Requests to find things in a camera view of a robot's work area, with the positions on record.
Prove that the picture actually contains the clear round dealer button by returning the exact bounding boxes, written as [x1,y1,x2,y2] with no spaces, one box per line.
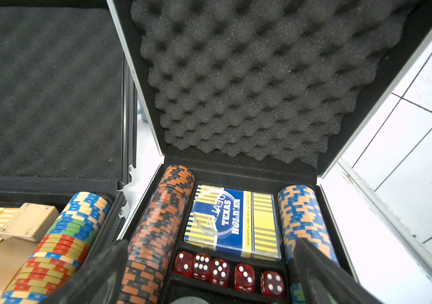
[192,188,241,237]

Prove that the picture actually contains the wooden block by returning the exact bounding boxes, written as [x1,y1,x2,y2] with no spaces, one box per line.
[0,203,60,243]

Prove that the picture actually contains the orange black chip row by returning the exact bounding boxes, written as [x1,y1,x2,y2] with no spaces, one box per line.
[117,165,195,303]

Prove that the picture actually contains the multicolour chip row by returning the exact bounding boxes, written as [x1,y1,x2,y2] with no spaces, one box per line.
[0,192,111,303]

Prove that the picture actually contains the black middle poker case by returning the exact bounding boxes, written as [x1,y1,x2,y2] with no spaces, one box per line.
[0,1,136,279]

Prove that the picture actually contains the blue yellow card deck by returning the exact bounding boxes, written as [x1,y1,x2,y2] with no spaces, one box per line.
[184,184,282,262]

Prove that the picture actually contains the blue orange chip row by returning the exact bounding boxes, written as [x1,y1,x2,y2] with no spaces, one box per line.
[278,185,339,303]

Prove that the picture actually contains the red die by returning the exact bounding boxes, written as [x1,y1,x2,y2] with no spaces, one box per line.
[173,251,194,277]
[209,258,230,287]
[234,263,255,293]
[193,253,212,281]
[260,271,285,297]

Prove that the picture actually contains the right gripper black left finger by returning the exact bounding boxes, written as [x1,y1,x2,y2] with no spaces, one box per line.
[41,240,128,304]

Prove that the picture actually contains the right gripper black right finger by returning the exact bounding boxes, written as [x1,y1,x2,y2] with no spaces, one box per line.
[294,239,380,303]

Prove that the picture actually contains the silver aluminium poker case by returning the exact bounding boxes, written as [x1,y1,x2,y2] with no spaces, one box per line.
[108,1,432,303]

